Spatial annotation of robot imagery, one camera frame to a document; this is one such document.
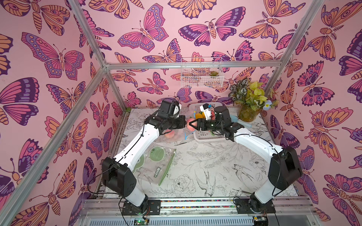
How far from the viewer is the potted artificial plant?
0.94 metres

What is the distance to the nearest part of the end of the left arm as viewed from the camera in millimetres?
565

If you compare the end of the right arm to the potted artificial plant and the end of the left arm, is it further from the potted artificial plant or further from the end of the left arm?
the potted artificial plant

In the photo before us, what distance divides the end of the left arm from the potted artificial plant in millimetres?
493
